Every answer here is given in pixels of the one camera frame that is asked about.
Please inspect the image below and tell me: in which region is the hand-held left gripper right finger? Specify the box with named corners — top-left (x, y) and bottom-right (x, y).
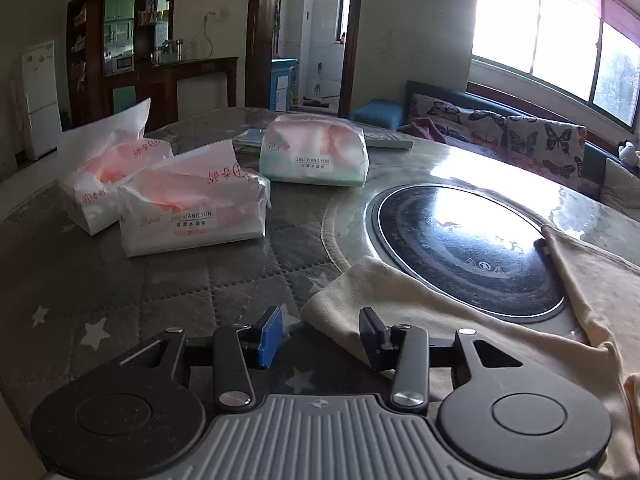
top-left (359, 307), bottom-right (523, 415)

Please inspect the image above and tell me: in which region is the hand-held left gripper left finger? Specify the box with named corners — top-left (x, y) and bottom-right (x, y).
top-left (117, 305), bottom-right (286, 413)

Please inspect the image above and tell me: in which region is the cream garment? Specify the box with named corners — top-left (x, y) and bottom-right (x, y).
top-left (300, 222), bottom-right (640, 480)

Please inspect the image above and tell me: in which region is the round black induction cooktop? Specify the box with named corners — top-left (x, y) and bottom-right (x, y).
top-left (365, 184), bottom-right (568, 323)

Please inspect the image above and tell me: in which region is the opened pink tissue pack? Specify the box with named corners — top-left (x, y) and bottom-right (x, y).
top-left (57, 97), bottom-right (173, 236)
top-left (119, 140), bottom-right (271, 258)

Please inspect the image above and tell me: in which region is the sealed tissue pack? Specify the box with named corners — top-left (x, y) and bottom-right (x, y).
top-left (258, 114), bottom-right (370, 188)

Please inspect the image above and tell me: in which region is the white remote control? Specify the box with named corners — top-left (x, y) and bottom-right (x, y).
top-left (362, 131), bottom-right (415, 150)

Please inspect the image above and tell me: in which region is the maroon cloth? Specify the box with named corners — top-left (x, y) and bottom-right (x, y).
top-left (397, 117), bottom-right (451, 143)

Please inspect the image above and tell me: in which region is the blue sofa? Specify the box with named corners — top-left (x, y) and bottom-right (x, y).
top-left (350, 80), bottom-right (640, 221)

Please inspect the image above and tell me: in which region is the mop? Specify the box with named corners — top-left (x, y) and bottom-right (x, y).
top-left (300, 62), bottom-right (331, 108)

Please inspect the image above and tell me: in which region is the grey pillow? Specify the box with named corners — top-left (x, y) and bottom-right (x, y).
top-left (599, 157), bottom-right (640, 221)

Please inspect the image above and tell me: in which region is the panda plush toy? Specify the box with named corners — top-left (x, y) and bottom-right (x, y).
top-left (617, 140), bottom-right (640, 168)

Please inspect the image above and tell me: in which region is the white refrigerator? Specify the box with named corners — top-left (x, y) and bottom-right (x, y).
top-left (21, 40), bottom-right (63, 161)

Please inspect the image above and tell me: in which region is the window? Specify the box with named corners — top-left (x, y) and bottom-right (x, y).
top-left (470, 0), bottom-right (640, 128)

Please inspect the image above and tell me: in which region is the dark wooden shelf unit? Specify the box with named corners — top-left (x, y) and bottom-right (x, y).
top-left (67, 0), bottom-right (178, 126)

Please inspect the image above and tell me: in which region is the dark wooden door frame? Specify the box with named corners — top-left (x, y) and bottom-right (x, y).
top-left (245, 0), bottom-right (366, 120)

